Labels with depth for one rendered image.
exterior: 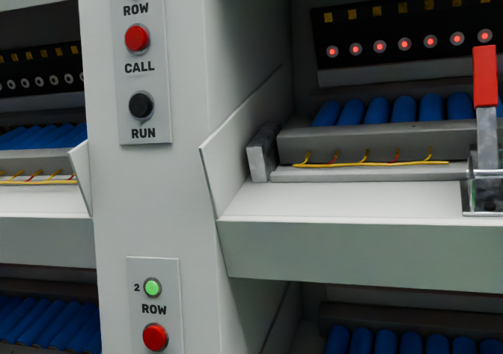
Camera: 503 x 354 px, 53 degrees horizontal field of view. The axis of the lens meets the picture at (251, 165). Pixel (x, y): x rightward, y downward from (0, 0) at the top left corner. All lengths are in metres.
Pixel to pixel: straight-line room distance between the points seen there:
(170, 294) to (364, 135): 0.17
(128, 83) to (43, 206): 0.13
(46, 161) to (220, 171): 0.18
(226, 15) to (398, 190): 0.16
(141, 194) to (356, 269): 0.15
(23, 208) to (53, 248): 0.04
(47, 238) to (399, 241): 0.25
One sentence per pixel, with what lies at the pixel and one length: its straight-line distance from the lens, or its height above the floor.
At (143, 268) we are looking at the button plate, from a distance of 0.35.
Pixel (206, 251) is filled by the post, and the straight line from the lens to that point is 0.33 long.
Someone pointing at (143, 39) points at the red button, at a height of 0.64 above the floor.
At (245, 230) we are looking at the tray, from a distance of 0.32.
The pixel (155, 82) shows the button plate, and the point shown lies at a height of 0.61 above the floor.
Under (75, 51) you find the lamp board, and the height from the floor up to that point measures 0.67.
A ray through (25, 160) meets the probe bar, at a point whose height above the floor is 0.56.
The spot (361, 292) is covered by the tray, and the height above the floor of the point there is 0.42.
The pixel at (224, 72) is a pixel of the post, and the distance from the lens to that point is 0.35.
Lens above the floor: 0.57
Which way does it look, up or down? 4 degrees down
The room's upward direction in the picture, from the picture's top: 3 degrees counter-clockwise
